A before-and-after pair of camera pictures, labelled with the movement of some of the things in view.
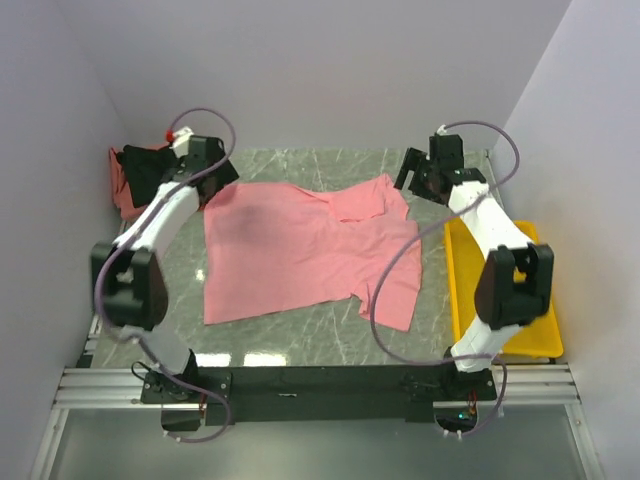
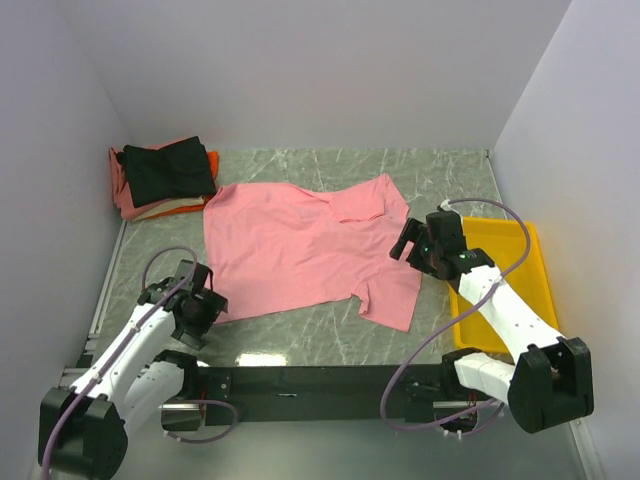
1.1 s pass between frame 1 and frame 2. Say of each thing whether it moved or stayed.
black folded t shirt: stayed
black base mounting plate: stayed
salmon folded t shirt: stayed
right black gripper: moved
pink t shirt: stayed
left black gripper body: moved
